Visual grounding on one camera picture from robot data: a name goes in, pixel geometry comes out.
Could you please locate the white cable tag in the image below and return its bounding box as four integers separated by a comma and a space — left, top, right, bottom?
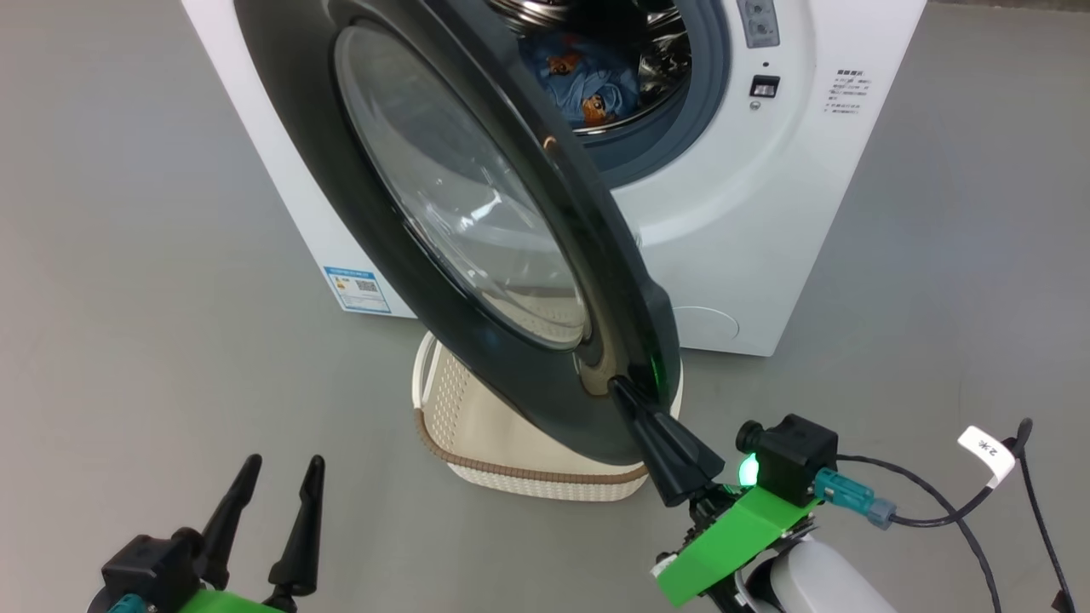
958, 426, 1017, 489

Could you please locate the blue energy label sticker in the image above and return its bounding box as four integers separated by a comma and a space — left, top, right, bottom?
324, 266, 393, 315

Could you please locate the thin black cable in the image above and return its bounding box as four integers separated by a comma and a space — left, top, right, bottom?
837, 455, 1004, 613

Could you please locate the grey warning sticker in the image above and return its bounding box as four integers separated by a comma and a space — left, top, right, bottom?
737, 0, 781, 49

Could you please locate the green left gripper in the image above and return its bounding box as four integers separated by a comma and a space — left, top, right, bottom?
175, 454, 326, 613

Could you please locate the cream perforated laundry basket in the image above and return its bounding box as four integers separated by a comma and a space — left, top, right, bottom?
412, 332, 684, 501

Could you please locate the white front-load washing machine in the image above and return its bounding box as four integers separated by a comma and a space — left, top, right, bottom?
181, 0, 927, 357

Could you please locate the round white filter cover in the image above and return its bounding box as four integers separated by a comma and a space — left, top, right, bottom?
673, 306, 740, 351

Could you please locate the perforated steel drum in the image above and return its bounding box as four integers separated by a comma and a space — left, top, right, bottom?
490, 0, 692, 137

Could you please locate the small printed text label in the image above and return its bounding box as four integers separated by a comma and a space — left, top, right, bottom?
823, 71, 865, 116

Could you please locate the black cable with white tag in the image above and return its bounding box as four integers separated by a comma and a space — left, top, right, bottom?
890, 417, 1076, 613

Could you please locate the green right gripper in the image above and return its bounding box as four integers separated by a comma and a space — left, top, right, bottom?
610, 379, 823, 607

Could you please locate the black round glass washer door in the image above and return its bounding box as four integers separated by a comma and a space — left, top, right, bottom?
232, 0, 682, 467

